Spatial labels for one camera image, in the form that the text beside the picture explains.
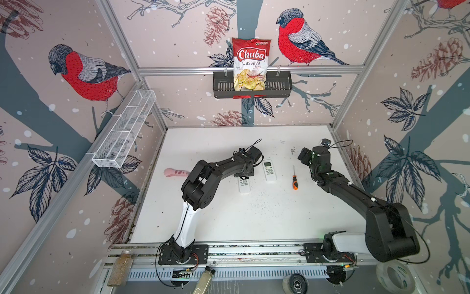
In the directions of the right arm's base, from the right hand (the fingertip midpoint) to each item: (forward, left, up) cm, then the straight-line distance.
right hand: (307, 153), depth 89 cm
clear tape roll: (-47, -29, -18) cm, 58 cm away
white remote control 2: (-2, +18, -12) cm, 22 cm away
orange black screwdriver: (-10, +5, -13) cm, 17 cm away
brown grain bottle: (-49, +77, -8) cm, 92 cm away
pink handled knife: (-6, +73, -11) cm, 74 cm away
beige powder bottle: (-52, +44, -10) cm, 69 cm away
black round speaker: (-51, +13, -4) cm, 53 cm away
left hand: (-4, +31, -12) cm, 33 cm away
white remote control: (-12, +31, -13) cm, 36 cm away
